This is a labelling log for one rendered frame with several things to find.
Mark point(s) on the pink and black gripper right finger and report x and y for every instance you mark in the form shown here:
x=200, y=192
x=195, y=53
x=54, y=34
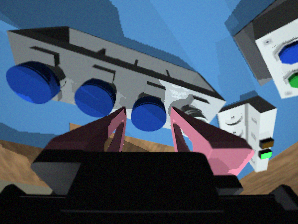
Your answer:
x=227, y=153

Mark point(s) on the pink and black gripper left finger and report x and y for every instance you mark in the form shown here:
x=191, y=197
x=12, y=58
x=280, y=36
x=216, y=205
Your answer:
x=91, y=137

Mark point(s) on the grey control box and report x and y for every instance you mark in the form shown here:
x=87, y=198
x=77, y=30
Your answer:
x=276, y=34

